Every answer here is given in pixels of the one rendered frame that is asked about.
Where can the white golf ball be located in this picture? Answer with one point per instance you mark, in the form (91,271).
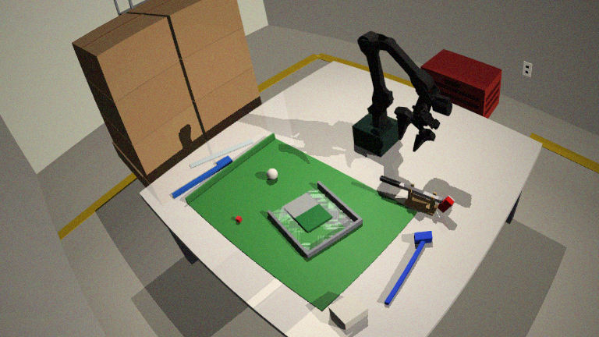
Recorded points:
(272,173)

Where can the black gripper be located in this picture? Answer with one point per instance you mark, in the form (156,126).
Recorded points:
(405,117)

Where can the green putting mat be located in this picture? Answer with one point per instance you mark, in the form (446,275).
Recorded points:
(247,192)

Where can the beige rectangular block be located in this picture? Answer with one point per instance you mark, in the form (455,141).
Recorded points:
(348,311)

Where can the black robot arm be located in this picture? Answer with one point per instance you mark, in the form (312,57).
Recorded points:
(370,44)

